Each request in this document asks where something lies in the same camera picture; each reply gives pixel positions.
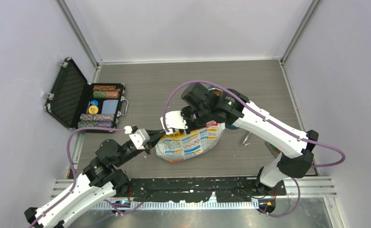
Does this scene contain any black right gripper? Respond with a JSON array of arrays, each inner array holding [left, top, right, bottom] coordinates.
[[177, 106, 212, 134]]

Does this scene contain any white yellow pet food bag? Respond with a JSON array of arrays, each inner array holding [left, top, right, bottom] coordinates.
[[155, 121, 225, 163]]

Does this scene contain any metal food scoop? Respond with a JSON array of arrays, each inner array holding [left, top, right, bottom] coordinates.
[[242, 132, 252, 145]]

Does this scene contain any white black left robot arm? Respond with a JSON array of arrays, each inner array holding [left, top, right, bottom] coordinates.
[[24, 126, 166, 228]]

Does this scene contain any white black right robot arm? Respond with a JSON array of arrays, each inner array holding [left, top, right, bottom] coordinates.
[[181, 83, 319, 195]]

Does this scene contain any teal double pet bowl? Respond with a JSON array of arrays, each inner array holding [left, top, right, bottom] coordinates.
[[208, 85, 239, 130]]

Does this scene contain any light blue card deck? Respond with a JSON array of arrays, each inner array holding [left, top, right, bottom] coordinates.
[[101, 100, 119, 114]]

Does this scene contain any yellow poker chip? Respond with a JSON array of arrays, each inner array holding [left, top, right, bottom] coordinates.
[[87, 105, 99, 114]]

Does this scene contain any blue poker chip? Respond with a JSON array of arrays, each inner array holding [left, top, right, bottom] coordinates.
[[89, 100, 99, 106]]

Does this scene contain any green striped chip stack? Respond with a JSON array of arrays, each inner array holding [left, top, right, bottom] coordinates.
[[78, 121, 113, 128]]

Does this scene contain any green poker chip stack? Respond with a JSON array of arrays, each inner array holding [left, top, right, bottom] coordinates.
[[92, 91, 119, 99]]

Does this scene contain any striped poker chip stack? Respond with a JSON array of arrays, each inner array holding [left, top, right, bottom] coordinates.
[[79, 114, 116, 122]]

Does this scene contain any brown poker chip stack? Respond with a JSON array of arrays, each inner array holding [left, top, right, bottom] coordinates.
[[93, 85, 117, 92]]

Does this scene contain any black foam-lined case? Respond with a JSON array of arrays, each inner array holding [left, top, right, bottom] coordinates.
[[43, 57, 129, 132]]

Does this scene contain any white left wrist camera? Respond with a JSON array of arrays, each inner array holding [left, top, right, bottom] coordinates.
[[124, 126, 150, 150]]

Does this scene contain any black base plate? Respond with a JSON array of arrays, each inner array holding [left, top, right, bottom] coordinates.
[[115, 176, 286, 203]]

